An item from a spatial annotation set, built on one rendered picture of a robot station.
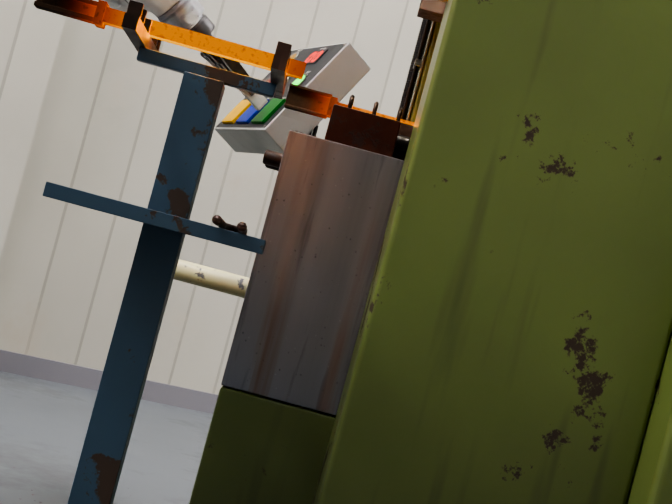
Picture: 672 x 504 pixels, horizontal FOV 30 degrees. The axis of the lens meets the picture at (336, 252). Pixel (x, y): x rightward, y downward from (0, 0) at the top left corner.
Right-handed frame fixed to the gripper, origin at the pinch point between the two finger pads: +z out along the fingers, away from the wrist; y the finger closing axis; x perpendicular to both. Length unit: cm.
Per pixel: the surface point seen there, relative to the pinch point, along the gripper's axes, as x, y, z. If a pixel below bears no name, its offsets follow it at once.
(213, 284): -36.6, 7.9, 21.2
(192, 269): -37.3, 5.8, 16.2
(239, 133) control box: -5.3, -11.1, 6.9
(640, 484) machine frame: -29, 119, 52
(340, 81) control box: 15.1, 7.1, 10.3
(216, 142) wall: 39, -227, 58
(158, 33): -27, 80, -35
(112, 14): -30, 77, -42
